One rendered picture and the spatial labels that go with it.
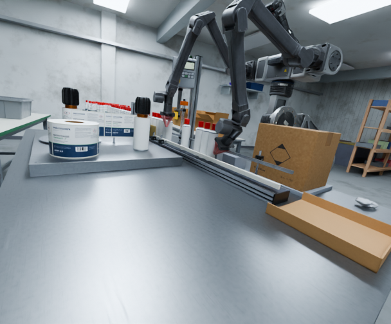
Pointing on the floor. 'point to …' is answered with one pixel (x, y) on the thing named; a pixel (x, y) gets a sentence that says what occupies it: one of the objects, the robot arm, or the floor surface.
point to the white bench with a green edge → (7, 126)
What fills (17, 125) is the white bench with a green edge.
